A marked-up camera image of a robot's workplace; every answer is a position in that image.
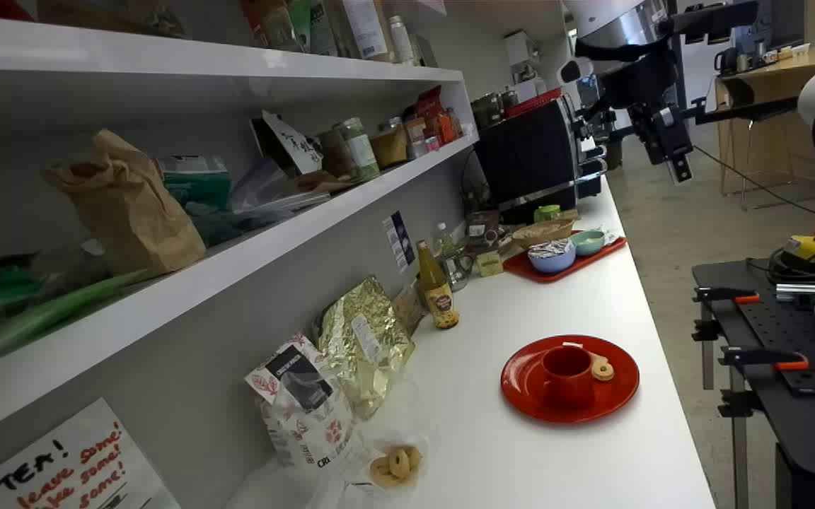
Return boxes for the clear bag of cookies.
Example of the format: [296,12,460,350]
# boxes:
[343,432,428,496]

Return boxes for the brown paper bag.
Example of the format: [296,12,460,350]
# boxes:
[43,127,208,278]

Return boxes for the small round cookie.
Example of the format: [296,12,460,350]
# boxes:
[589,354,617,384]

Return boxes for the gold foil bag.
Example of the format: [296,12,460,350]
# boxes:
[313,274,419,424]

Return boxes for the white wall shelf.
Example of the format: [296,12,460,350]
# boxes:
[0,12,480,449]

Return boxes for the handwritten tea paper sign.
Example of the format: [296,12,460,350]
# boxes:
[0,397,183,509]

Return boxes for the yellow tool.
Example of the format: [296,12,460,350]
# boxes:
[787,233,815,267]

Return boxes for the black perforated work table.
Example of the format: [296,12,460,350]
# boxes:
[691,257,815,509]

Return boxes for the orange handled black clamp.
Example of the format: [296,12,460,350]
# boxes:
[691,284,767,310]
[719,346,815,377]

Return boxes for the red round plate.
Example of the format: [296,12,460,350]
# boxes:
[498,334,643,426]

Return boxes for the white plastic bottle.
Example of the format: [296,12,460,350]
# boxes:
[385,12,420,67]

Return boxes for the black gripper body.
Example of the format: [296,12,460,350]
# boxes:
[613,55,695,163]

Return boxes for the light blue bowl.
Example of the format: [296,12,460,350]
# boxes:
[522,238,579,278]

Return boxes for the small black wall card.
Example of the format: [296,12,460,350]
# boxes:
[385,209,419,272]

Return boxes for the small green cup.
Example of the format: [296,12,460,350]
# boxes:
[532,200,566,226]

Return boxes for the teal bowl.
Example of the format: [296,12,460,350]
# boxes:
[569,226,611,257]

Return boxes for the green plastic bags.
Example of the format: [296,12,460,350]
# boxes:
[0,254,150,377]

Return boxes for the black boom rod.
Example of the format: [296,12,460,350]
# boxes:
[688,93,801,127]

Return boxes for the green lidded jar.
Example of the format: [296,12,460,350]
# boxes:
[334,115,381,183]

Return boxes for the red snack package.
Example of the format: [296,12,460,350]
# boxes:
[405,84,464,155]

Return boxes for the green packet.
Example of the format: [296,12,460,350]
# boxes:
[154,153,238,211]

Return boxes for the red cup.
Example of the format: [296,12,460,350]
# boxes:
[525,342,599,412]

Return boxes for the red rectangular tray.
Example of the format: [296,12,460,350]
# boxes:
[501,233,630,286]

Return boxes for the orange and green packages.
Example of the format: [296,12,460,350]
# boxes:
[238,0,336,57]

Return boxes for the brown glass jar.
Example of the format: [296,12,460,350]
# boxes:
[367,122,412,172]

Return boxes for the white and black card box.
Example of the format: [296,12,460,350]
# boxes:
[248,107,326,178]

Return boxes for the white carton box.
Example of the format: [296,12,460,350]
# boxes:
[338,0,394,62]

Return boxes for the yellow glass bottle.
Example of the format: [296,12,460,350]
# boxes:
[412,240,464,334]

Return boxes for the wooden side table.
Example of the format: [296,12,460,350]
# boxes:
[711,45,815,197]

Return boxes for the white and black coffee bag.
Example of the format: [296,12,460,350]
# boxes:
[244,330,360,473]

